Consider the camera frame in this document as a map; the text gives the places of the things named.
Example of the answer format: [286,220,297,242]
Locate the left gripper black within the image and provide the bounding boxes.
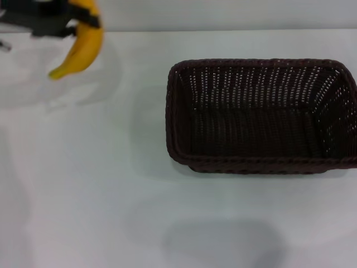
[0,0,102,39]

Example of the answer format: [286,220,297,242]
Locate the yellow banana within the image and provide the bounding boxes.
[48,0,104,81]

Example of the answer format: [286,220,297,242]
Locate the dark brown woven basket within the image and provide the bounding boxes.
[166,58,357,175]

